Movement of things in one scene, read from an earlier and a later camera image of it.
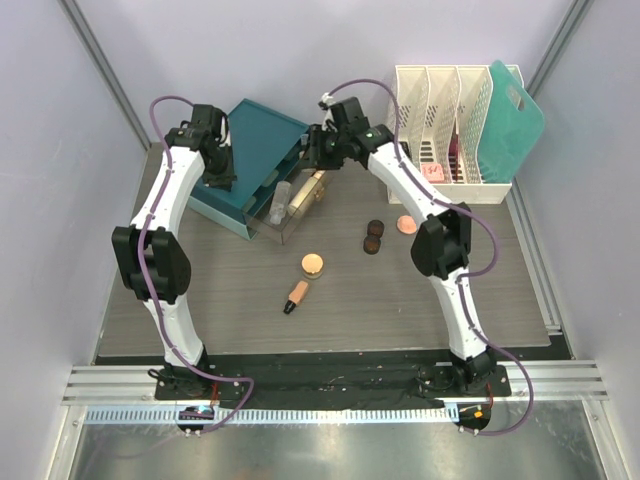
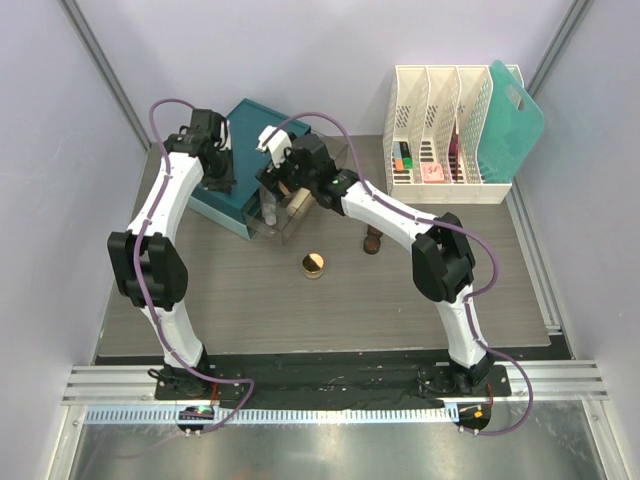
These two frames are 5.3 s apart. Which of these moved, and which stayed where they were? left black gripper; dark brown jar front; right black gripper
Moved: right black gripper
Stayed: dark brown jar front; left black gripper
